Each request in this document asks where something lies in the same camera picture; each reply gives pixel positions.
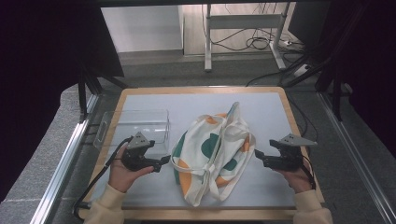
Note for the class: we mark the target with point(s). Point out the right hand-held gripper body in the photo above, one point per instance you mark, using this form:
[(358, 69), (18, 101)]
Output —
[(291, 158)]

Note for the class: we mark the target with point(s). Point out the white panel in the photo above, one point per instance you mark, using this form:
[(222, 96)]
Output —
[(140, 28)]

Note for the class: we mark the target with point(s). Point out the person's left hand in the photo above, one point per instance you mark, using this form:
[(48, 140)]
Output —
[(120, 177)]

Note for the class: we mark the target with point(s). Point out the person's right hand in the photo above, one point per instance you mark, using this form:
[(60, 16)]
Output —
[(299, 180)]

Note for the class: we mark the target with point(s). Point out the black metal stand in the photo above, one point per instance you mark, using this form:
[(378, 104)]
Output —
[(82, 99)]

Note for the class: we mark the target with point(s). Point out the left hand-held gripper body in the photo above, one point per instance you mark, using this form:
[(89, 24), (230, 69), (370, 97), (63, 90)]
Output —
[(137, 155)]

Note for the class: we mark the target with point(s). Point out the clear plastic container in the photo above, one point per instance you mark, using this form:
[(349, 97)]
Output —
[(140, 124)]

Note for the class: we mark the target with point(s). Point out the white desk frame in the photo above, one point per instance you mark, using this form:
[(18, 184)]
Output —
[(243, 21)]

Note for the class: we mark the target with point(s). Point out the patterned canvas tote bag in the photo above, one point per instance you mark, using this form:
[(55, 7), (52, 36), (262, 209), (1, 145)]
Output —
[(218, 137)]

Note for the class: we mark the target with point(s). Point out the dark curtain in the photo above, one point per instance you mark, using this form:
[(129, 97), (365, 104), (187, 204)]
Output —
[(37, 77), (373, 62)]

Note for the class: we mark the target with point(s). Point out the white power strip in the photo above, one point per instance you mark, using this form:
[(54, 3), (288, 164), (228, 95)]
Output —
[(302, 70)]

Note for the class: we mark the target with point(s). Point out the aluminium rail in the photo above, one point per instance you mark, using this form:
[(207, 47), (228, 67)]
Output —
[(358, 155), (69, 158)]

